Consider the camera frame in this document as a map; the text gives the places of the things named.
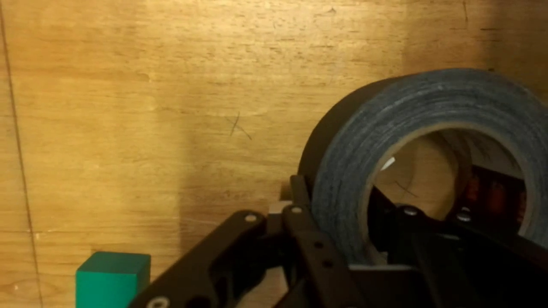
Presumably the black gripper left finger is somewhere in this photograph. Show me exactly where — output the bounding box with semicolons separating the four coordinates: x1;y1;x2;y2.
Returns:
127;174;369;308

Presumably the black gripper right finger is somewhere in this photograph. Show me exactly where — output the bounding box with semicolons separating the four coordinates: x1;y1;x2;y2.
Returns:
365;184;548;308

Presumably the black masking tape roll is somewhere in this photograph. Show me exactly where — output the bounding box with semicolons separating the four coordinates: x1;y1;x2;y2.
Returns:
297;66;548;266

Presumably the green block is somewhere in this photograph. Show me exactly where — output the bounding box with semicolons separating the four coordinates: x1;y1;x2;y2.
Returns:
74;249;153;308

